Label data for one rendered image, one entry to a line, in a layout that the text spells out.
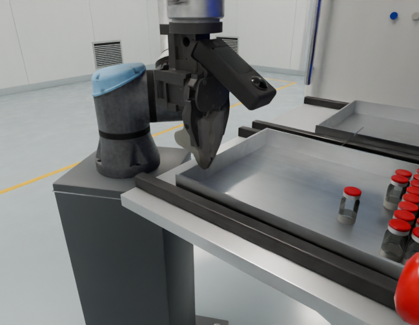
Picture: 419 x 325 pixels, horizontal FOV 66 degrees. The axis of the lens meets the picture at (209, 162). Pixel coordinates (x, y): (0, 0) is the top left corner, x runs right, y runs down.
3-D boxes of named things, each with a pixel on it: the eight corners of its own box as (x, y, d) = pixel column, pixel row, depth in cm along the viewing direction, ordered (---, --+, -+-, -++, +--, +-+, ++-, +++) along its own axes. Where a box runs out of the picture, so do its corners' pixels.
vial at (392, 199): (401, 206, 45) (410, 177, 43) (398, 213, 44) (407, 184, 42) (385, 201, 47) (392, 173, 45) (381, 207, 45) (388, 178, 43)
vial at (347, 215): (357, 220, 42) (364, 191, 41) (352, 227, 41) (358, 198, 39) (340, 213, 44) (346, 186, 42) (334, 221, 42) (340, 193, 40)
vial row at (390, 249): (426, 198, 47) (436, 170, 45) (398, 267, 35) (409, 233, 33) (409, 193, 48) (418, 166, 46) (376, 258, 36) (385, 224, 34)
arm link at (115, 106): (100, 118, 79) (91, 60, 73) (156, 115, 81) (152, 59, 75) (93, 135, 69) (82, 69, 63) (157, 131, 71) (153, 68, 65)
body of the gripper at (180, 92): (189, 100, 54) (186, 20, 49) (232, 108, 49) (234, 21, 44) (155, 110, 48) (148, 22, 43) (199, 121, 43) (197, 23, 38)
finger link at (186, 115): (203, 138, 50) (202, 81, 46) (212, 141, 49) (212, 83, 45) (182, 148, 46) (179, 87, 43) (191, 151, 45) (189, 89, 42)
